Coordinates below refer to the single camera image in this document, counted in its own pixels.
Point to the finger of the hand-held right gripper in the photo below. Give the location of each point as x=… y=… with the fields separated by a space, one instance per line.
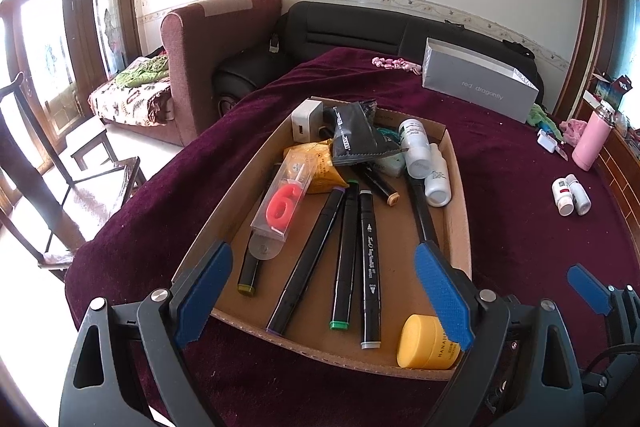
x=590 y=289

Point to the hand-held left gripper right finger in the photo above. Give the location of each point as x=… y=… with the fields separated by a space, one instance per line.
x=445 y=297

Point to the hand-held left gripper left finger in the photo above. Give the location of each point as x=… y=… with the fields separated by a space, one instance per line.
x=202 y=297

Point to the yellow cream jar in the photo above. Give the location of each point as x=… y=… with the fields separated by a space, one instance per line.
x=430 y=342

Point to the shallow cardboard box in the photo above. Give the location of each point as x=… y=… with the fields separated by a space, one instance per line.
x=400 y=277

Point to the black marker grey cap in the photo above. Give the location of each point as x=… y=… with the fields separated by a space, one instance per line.
x=370 y=277

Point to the black marker pen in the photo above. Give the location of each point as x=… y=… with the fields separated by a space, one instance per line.
x=422 y=217

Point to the black marker purple cap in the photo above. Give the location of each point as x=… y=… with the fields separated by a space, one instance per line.
x=305 y=267

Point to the black marker green cap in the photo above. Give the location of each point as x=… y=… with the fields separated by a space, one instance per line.
x=345 y=257

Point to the pink number candle case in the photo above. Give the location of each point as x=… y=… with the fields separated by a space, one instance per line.
x=282 y=207

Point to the black marker cream cap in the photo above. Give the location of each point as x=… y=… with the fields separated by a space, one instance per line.
x=380 y=187

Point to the white green-label bottle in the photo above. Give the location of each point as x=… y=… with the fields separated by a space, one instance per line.
x=416 y=147

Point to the yellow snack packet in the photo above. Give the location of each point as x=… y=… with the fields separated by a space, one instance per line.
x=322 y=169

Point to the black foil packet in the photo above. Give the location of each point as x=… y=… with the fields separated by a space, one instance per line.
x=352 y=132

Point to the white charger block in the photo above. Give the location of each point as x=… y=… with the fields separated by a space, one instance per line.
x=305 y=122

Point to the small white pill bottle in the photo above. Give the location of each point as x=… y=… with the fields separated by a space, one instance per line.
x=581 y=199

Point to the small white red-label bottle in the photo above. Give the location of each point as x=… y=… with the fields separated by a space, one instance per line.
x=564 y=197

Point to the wooden cabinet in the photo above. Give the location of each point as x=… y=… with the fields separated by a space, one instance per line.
x=617 y=177

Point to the plain white plastic bottle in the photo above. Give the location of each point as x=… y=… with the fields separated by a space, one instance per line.
x=437 y=179

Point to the teal tissue pack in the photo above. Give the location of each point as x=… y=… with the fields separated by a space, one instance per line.
x=392 y=167

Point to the pink water bottle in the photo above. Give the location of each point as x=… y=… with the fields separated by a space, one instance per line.
x=590 y=142

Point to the small white adapter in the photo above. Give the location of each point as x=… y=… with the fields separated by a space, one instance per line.
x=547 y=142

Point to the pink cloth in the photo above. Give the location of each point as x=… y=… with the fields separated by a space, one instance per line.
x=572 y=127

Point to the green cloth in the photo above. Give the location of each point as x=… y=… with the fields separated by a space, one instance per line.
x=540 y=117

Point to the dark wooden chair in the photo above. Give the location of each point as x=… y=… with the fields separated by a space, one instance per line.
x=45 y=187

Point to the dark printed box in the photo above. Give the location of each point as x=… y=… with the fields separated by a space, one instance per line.
x=612 y=89

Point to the floral bedding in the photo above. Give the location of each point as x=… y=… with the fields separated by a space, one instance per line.
x=130 y=102

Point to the grey shoe box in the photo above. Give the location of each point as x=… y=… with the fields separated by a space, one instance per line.
x=475 y=82

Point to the green crumpled blanket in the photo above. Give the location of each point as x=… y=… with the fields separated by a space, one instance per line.
x=145 y=74

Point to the maroon armchair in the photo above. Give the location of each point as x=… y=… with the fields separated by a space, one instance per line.
x=200 y=57

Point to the painted glass panel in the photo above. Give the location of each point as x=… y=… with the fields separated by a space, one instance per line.
x=630 y=32

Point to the grey seat belt buckle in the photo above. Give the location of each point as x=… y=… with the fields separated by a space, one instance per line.
x=273 y=43

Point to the black padded seat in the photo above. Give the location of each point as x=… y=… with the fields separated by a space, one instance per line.
x=350 y=27

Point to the wooden glass door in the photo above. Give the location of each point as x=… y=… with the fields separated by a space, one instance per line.
x=82 y=32

